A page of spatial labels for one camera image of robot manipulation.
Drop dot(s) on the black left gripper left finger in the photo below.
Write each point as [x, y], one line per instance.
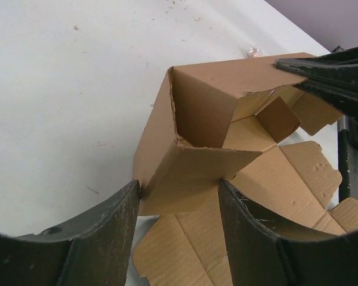
[92, 248]

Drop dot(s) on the small crumpled plastic scrap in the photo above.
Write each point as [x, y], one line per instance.
[43, 51]

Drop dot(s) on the brown cardboard box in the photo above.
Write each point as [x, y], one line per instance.
[227, 120]

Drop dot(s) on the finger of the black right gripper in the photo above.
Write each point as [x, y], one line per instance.
[332, 77]

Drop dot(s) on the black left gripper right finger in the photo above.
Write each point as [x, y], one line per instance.
[265, 248]

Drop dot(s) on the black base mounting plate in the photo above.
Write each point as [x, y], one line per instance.
[348, 157]

